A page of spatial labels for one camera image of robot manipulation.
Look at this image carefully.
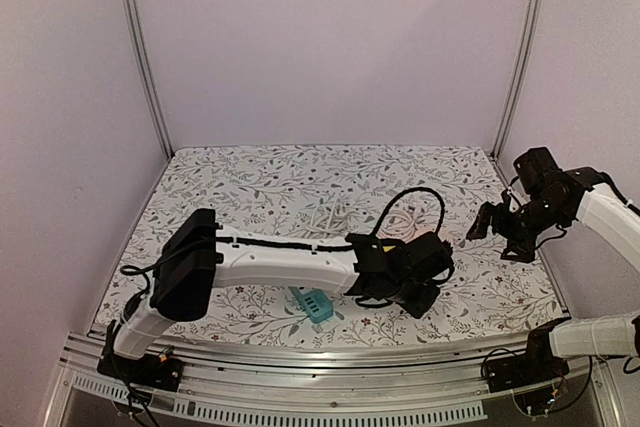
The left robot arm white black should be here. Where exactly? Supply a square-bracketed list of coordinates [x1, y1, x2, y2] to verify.
[106, 208, 454, 381]

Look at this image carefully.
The aluminium front rail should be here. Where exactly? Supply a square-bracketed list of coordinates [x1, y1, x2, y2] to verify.
[49, 331, 621, 427]

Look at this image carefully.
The floral patterned table mat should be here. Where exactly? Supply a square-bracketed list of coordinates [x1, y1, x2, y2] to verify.
[122, 146, 563, 350]

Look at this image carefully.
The pink round power socket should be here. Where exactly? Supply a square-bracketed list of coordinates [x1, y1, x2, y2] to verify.
[416, 227, 457, 247]

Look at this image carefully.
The right aluminium frame post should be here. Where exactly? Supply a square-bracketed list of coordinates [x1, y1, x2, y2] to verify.
[490, 0, 543, 162]

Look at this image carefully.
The teal power strip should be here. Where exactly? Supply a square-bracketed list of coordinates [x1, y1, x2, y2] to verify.
[289, 287, 334, 325]

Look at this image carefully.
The left aluminium frame post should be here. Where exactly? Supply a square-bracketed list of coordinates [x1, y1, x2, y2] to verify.
[122, 0, 175, 161]

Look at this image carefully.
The pink coiled power cable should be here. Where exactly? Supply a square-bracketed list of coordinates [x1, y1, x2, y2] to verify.
[375, 205, 425, 243]

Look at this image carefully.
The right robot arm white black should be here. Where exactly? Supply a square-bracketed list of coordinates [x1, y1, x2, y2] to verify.
[466, 147, 639, 383]

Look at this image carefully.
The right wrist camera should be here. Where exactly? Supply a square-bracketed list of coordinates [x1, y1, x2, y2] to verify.
[513, 147, 561, 196]

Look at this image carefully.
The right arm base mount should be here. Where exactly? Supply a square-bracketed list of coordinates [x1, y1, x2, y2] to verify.
[480, 318, 569, 393]

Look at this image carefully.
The white coiled power cable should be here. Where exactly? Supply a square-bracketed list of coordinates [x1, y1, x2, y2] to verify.
[304, 194, 354, 238]

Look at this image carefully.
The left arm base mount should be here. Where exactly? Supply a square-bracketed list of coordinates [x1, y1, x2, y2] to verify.
[97, 320, 184, 392]

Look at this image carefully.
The aluminium frame post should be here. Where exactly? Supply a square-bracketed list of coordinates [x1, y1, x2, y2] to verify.
[490, 0, 543, 162]
[122, 0, 175, 161]

